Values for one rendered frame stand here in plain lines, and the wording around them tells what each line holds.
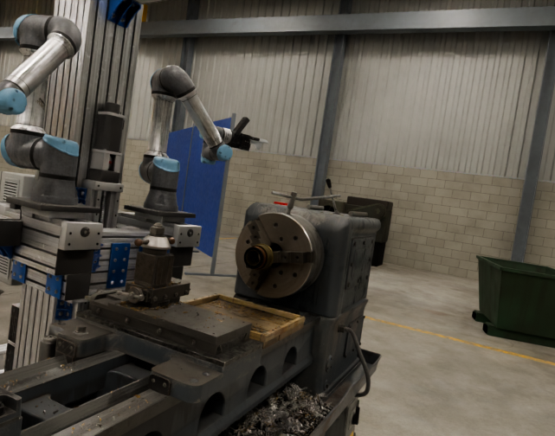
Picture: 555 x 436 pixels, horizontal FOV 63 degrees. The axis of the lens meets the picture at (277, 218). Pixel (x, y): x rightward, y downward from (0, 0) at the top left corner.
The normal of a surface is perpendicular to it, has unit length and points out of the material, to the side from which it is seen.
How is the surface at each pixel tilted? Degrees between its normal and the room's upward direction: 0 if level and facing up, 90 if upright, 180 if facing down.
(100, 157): 90
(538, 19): 90
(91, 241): 90
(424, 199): 90
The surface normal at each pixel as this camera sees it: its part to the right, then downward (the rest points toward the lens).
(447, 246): -0.42, -0.01
